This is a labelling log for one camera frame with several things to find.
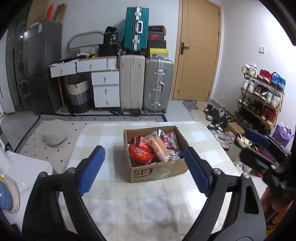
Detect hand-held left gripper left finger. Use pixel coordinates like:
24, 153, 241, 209
22, 146, 107, 241

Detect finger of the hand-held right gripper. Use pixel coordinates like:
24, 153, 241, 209
239, 147, 277, 176
245, 128, 292, 158

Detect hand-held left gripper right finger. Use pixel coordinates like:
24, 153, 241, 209
184, 147, 267, 241

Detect brown cardboard box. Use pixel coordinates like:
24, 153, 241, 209
123, 126, 190, 183

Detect purple jelly packet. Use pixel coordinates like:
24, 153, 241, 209
159, 130, 181, 160

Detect red cone snack packet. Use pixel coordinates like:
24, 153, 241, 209
129, 144, 155, 165

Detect person's right hand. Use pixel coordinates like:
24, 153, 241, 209
261, 186, 295, 224

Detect small cardboard box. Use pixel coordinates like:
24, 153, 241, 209
225, 122, 245, 136

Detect purple bag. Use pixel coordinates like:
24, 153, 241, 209
272, 122, 295, 148

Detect pile of sneakers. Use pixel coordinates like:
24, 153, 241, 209
203, 104, 237, 149

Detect shoe rack with shoes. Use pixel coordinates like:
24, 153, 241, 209
238, 64, 286, 130

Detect grey round cushion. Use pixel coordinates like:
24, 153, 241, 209
42, 133, 68, 146

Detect black white patterned rug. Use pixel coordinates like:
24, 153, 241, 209
7, 114, 167, 163

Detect white side table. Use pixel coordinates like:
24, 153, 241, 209
5, 151, 53, 193

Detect grey door mat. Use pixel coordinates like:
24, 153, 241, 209
183, 100, 199, 118

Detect woven laundry basket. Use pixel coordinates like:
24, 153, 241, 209
65, 75, 90, 114

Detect white drawer desk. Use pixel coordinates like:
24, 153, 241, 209
49, 56, 121, 108

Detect blue beige slipper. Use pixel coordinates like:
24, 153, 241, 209
0, 177, 21, 214

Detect silver suitcase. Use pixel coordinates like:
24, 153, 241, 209
142, 58, 174, 114

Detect beige suitcase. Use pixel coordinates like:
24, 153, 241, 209
120, 54, 146, 112

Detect wooden door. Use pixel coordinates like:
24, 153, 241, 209
172, 0, 221, 101

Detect grey refrigerator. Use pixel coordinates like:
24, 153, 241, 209
23, 21, 63, 115

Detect black crate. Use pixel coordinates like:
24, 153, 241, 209
99, 44, 119, 57

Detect yellow black shoe box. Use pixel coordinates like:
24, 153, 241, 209
146, 48, 169, 58

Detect dark glass cabinet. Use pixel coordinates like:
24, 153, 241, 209
6, 14, 30, 112

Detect oval metal-framed mirror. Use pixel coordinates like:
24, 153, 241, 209
67, 31, 104, 55

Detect black paper bag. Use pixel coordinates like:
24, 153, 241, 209
103, 26, 118, 45

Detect black shoe box red logo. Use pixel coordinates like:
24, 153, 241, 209
147, 33, 166, 41

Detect teal suitcase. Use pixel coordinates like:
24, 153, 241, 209
124, 6, 149, 52

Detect brown paper bag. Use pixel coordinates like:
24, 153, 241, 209
54, 3, 67, 24

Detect slim red paper bag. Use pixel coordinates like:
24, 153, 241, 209
45, 5, 54, 21

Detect tall flat cardboard box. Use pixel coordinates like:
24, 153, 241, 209
28, 0, 49, 28

